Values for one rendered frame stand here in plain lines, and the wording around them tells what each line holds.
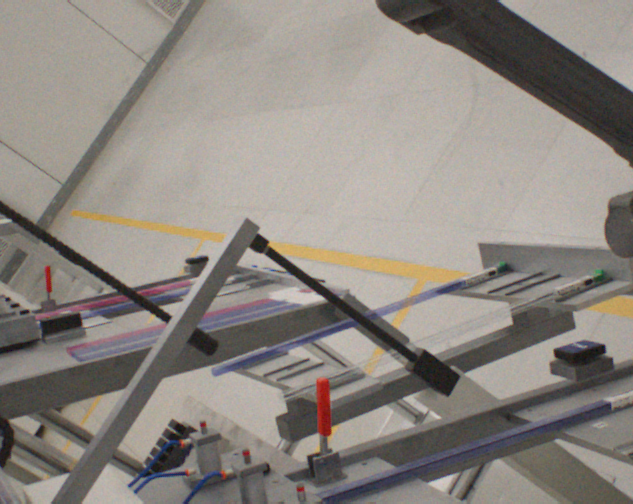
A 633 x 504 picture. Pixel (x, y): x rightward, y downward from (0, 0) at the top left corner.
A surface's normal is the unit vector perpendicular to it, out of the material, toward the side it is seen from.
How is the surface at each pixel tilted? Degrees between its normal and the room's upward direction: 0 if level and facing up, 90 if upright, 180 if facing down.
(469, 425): 90
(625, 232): 44
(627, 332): 0
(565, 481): 90
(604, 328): 0
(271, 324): 90
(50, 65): 90
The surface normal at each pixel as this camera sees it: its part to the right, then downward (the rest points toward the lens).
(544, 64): 0.43, 0.06
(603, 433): -0.15, -0.98
